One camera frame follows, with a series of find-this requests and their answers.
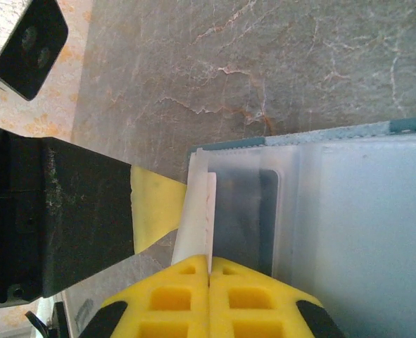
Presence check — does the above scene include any white credit card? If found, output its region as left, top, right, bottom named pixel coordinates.
left=205, top=171, right=218, bottom=274

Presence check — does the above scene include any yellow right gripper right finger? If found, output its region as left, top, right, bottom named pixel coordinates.
left=209, top=256, right=346, bottom=338

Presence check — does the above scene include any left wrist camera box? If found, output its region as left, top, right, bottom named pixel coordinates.
left=0, top=0, right=70, bottom=102

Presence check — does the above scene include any teal card holder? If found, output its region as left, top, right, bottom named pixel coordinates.
left=172, top=115, right=416, bottom=338

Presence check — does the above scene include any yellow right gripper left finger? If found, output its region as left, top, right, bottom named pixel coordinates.
left=87, top=255, right=211, bottom=338

